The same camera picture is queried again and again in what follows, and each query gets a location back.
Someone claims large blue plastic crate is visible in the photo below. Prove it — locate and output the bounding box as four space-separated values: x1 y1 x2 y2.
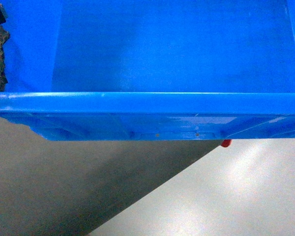
0 0 295 141

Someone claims red object under crate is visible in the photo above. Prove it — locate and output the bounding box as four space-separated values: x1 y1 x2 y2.
221 139 232 148

